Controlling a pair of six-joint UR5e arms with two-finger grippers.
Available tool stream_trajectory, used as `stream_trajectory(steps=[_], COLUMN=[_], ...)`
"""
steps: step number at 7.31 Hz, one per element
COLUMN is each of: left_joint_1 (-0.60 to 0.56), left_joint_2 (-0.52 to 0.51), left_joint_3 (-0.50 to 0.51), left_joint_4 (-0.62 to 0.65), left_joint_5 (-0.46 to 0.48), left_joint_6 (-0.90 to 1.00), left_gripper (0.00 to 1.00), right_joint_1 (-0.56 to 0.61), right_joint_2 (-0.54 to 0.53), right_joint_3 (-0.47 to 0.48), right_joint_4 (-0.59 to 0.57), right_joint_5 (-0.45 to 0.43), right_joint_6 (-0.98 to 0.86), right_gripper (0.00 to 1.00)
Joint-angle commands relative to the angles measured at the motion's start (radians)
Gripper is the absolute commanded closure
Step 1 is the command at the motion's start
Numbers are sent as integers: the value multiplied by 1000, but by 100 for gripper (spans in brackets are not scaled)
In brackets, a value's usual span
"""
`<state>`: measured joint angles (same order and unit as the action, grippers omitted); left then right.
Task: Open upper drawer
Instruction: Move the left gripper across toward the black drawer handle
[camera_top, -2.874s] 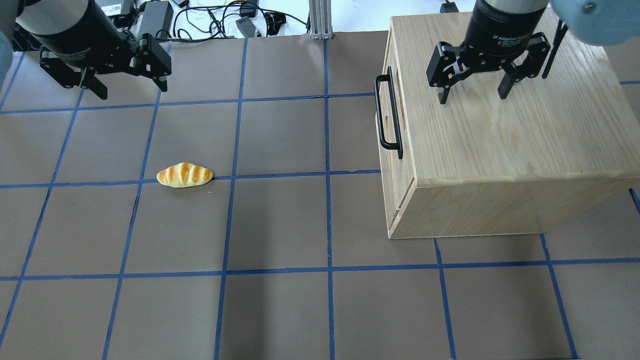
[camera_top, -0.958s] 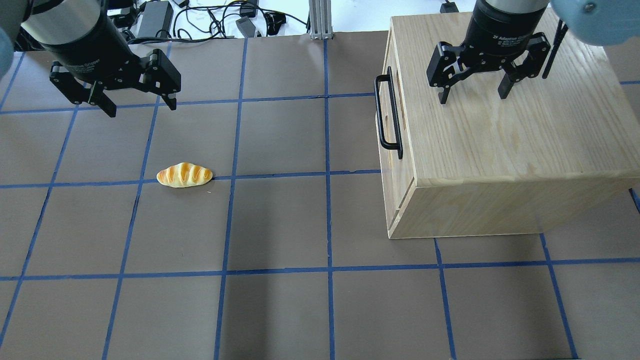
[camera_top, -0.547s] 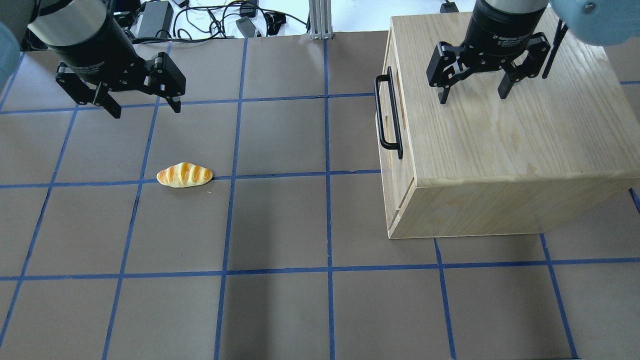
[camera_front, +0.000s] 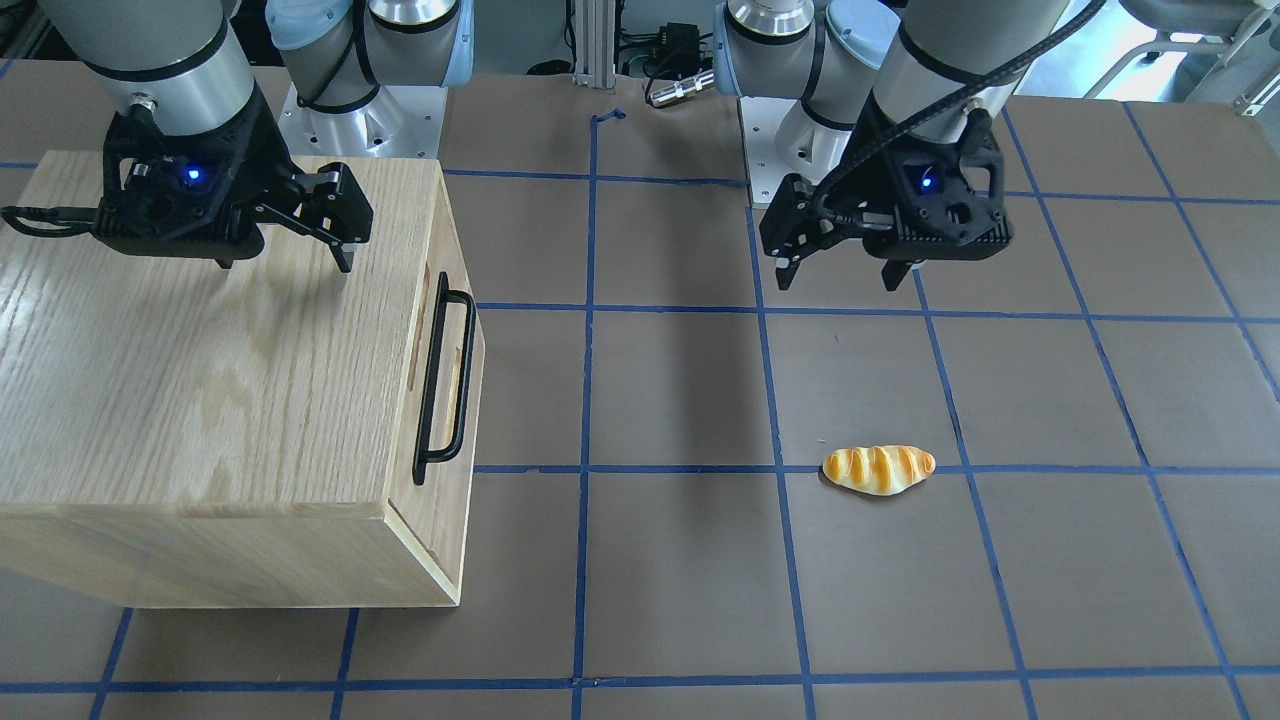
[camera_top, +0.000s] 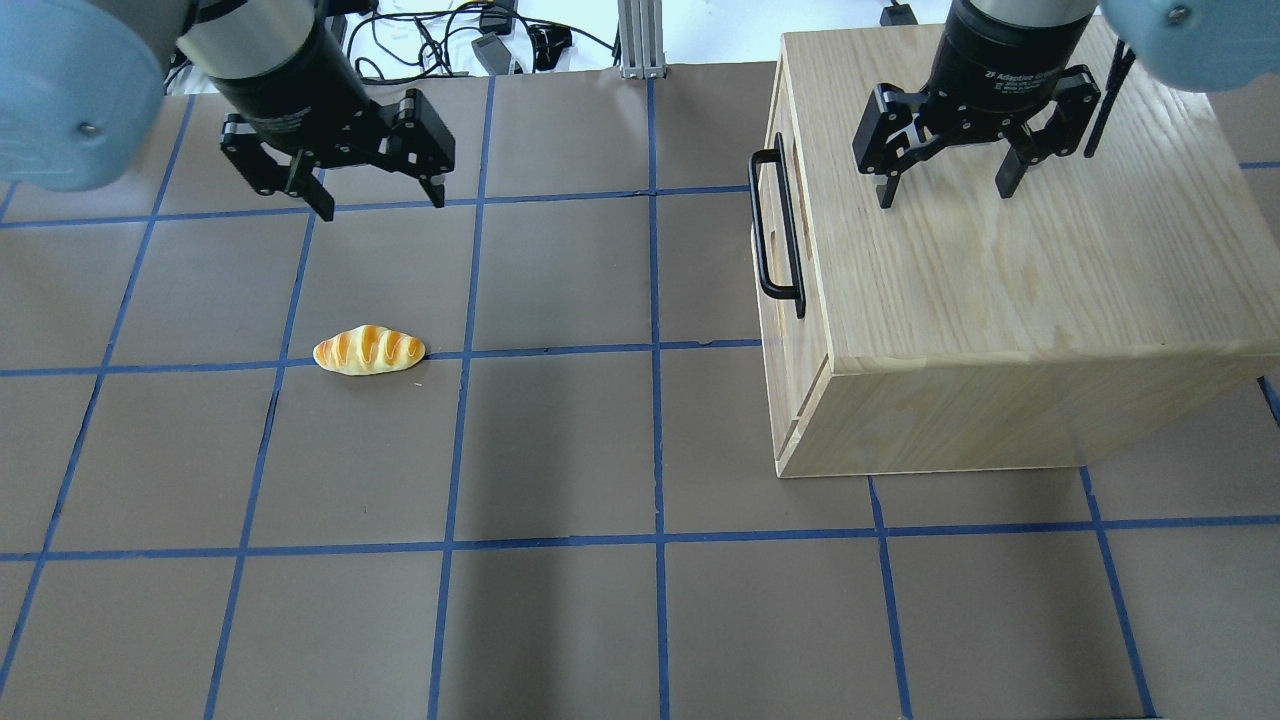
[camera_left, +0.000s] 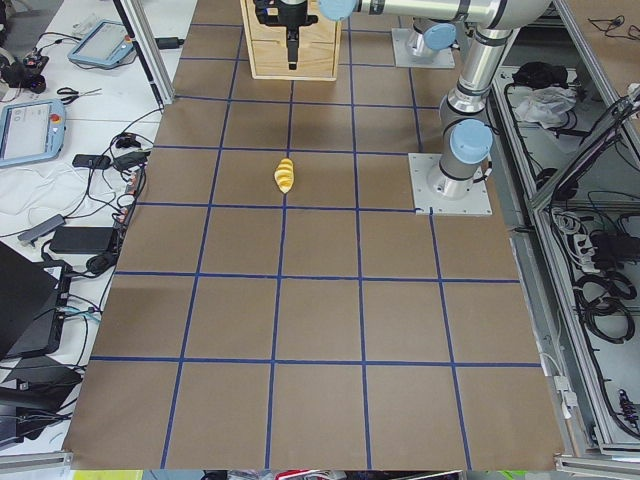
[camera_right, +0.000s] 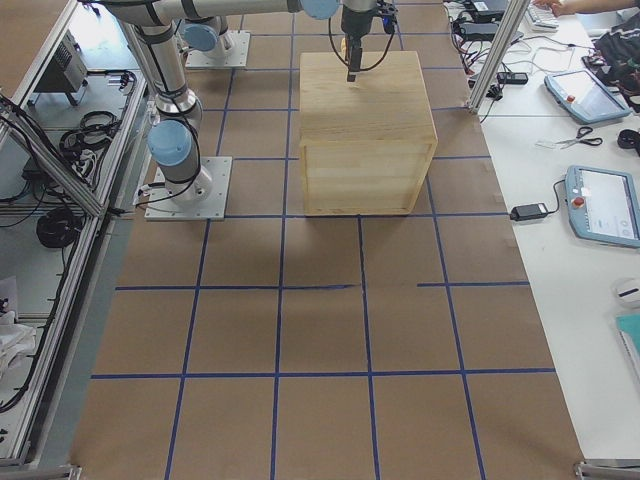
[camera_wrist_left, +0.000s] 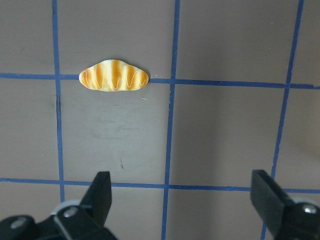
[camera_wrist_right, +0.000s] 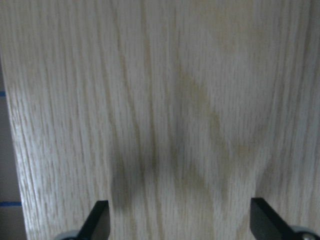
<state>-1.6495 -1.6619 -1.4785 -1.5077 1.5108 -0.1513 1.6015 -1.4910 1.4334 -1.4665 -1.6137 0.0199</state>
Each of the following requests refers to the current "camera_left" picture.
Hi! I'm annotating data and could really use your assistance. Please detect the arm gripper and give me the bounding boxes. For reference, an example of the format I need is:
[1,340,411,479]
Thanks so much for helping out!
[253,0,319,70]

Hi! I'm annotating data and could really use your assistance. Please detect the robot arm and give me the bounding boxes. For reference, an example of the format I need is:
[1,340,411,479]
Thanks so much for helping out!
[406,17,457,58]
[253,0,548,120]

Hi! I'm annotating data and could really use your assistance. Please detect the wooden drawer cabinet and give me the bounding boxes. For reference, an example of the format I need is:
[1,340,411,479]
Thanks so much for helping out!
[240,1,341,82]

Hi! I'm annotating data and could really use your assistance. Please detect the toy bread roll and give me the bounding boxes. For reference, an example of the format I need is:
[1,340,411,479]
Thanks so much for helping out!
[274,158,295,195]

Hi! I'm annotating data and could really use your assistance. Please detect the blue teach pendant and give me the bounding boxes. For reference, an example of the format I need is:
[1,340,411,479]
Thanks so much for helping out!
[67,20,134,69]
[1,99,66,168]

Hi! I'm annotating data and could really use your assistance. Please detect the black power adapter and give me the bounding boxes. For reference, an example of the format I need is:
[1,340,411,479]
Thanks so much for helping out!
[49,226,115,254]

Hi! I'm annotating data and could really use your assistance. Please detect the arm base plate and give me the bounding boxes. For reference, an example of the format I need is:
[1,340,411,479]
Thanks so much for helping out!
[392,23,456,69]
[408,153,493,217]

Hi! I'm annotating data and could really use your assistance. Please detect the black handled scissors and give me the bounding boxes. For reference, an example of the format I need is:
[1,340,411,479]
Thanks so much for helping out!
[56,87,102,105]

